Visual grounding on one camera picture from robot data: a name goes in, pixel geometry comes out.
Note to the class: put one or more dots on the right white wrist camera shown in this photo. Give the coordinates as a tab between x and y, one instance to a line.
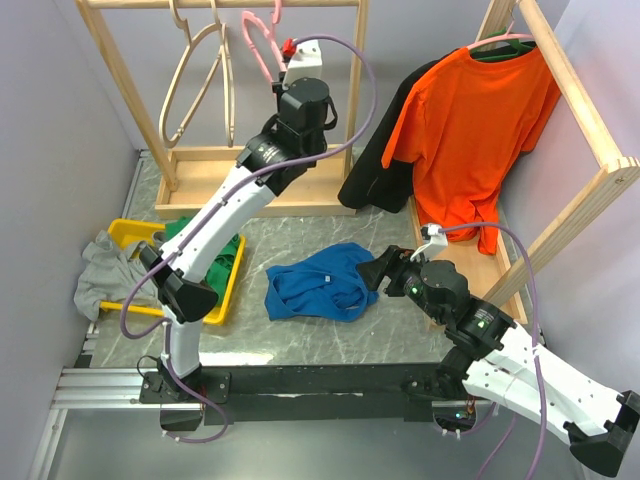
434	242

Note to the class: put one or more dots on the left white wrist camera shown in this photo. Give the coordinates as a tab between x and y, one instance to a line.
302	61

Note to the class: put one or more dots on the black shirt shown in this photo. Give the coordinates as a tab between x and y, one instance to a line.
369	183

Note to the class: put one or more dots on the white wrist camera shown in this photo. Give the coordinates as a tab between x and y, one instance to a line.
302	61
434	242

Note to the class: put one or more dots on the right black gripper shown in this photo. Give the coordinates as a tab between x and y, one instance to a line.
391	262

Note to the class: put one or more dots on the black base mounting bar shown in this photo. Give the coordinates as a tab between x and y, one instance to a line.
233	394

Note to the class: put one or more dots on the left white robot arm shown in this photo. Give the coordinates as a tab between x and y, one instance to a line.
210	240

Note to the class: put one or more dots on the green hanger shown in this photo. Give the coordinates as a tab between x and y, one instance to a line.
514	48

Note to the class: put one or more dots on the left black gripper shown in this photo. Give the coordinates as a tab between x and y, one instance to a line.
285	88

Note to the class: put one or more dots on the green shirt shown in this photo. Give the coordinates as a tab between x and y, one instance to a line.
219	272

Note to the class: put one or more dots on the yellow plastic tray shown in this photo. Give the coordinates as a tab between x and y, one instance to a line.
126	232

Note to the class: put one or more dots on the back wooden clothes rack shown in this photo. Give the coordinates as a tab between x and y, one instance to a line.
192	175

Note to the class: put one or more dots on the blue tank top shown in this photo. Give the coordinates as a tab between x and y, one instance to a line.
325	285

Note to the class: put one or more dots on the wooden clothes rack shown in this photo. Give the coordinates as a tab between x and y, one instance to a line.
192	175
575	198

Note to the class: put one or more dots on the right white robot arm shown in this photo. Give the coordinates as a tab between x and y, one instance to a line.
493	358

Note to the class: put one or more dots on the orange t-shirt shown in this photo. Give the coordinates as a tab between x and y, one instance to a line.
461	128

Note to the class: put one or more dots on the grey shirt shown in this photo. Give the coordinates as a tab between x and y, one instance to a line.
110	273

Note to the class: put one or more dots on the middle beige wooden hanger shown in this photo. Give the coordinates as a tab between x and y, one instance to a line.
228	77

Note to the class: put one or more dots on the pink hanger under orange shirt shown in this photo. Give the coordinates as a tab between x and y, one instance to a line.
507	36

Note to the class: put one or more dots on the right wooden clothes rack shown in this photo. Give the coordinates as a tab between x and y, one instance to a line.
575	198

